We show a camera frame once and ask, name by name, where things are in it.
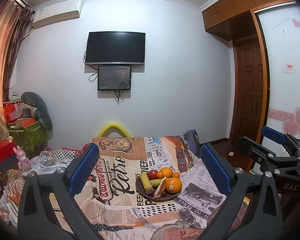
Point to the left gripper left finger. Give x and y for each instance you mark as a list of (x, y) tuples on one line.
[(36, 217)]

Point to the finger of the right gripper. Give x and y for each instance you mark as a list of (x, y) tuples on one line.
[(273, 135)]

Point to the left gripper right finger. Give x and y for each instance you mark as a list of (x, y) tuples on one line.
[(263, 219)]

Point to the small mandarin orange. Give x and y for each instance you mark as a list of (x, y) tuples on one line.
[(176, 175)]

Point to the large orange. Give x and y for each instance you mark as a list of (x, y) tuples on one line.
[(173, 185)]

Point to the green sugarcane piece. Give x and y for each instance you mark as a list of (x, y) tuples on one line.
[(146, 182)]

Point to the pink rabbit toy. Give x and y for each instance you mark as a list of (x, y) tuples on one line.
[(23, 161)]

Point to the brown wooden door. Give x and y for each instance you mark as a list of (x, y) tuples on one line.
[(249, 90)]

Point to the blue backpack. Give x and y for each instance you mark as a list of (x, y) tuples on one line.
[(192, 139)]

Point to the red gift box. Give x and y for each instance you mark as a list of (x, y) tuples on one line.
[(7, 148)]

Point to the retro print tablecloth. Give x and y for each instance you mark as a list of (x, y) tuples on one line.
[(114, 188)]

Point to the green storage box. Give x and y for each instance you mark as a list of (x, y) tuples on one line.
[(30, 137)]

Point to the orange on plate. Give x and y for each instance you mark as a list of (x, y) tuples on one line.
[(165, 172)]

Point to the yellow foam chair back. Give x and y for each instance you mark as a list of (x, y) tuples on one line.
[(113, 127)]

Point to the dark purple plate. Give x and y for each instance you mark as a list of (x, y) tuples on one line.
[(149, 194)]

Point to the pomelo wedge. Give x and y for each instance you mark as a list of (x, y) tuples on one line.
[(160, 189)]

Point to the red tomato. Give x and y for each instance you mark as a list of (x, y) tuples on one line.
[(152, 174)]

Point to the wooden wardrobe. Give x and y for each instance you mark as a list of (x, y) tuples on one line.
[(265, 36)]

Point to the grey plush pillow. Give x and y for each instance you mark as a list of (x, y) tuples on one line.
[(34, 100)]

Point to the orange curtain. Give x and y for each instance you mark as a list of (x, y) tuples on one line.
[(14, 21)]

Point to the white air conditioner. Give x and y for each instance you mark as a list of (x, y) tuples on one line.
[(59, 12)]

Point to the small wall monitor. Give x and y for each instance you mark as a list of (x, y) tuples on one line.
[(114, 78)]

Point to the wall mounted television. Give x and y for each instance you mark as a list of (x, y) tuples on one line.
[(115, 47)]

